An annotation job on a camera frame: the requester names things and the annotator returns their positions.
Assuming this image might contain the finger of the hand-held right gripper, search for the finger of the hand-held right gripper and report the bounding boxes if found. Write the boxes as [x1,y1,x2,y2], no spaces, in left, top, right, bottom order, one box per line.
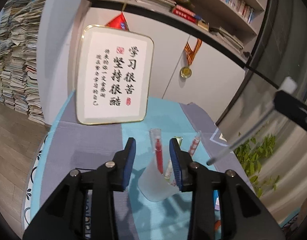
[273,91,307,139]

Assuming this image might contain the wide stack of booklets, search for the wide stack of booklets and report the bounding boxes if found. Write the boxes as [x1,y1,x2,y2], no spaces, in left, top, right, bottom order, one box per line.
[210,26,244,52]

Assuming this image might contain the grey bookshelf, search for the grey bookshelf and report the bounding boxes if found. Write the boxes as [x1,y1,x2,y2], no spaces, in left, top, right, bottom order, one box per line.
[94,0,271,63]

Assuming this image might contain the red hanging pouch ornament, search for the red hanging pouch ornament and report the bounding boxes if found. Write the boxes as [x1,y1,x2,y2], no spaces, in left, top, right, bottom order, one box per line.
[105,2,130,32]

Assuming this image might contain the tall pile of paper books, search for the tall pile of paper books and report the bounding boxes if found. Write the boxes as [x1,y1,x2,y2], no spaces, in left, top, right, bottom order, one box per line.
[0,0,48,125]

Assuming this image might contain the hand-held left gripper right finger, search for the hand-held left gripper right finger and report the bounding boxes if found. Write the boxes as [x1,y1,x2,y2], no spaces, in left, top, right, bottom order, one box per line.
[169,138,285,240]

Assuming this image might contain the light curtain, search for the light curtain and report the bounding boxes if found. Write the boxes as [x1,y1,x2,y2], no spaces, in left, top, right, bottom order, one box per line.
[258,120,307,228]

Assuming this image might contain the gold medal with striped ribbon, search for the gold medal with striped ribbon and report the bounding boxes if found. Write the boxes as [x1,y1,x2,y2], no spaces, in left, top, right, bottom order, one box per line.
[180,39,202,78]

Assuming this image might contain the floral tablecloth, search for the floral tablecloth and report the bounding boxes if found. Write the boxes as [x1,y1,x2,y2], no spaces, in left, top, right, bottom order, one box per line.
[23,132,50,230]

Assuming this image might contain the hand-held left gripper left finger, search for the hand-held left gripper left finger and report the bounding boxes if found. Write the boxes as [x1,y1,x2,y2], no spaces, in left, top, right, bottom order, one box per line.
[22,137,136,240]

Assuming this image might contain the row of books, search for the row of books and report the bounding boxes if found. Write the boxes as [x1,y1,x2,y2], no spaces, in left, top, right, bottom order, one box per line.
[206,0,255,24]

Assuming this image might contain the blue grey printed blanket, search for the blue grey printed blanket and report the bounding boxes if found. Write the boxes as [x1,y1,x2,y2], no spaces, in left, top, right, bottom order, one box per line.
[39,90,244,240]

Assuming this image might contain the white cabinet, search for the white cabinet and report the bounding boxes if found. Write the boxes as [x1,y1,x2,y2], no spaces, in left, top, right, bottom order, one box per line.
[39,0,246,125]

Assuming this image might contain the framed calligraphy sign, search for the framed calligraphy sign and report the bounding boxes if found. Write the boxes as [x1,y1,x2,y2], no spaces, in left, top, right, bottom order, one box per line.
[76,25,154,125]

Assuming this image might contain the green leafy plant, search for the green leafy plant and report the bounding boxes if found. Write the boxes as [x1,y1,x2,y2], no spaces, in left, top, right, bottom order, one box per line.
[233,130,281,198]

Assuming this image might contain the red pen with clear cap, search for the red pen with clear cap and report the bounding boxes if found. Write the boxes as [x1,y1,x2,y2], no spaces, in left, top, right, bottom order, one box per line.
[149,128,164,175]

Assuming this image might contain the frosted plastic cup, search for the frosted plastic cup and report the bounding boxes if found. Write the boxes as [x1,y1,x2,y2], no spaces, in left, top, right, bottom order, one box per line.
[138,155,184,203]

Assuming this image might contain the red hardcover books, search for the red hardcover books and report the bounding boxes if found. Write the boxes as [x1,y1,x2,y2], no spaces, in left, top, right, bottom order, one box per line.
[171,5,197,22]

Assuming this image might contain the small stack of books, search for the small stack of books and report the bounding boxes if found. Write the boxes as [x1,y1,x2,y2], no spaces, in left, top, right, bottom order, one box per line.
[195,17,209,32]

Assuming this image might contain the red checkered pen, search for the red checkered pen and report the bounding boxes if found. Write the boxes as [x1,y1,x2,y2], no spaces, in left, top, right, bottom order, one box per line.
[188,130,202,160]

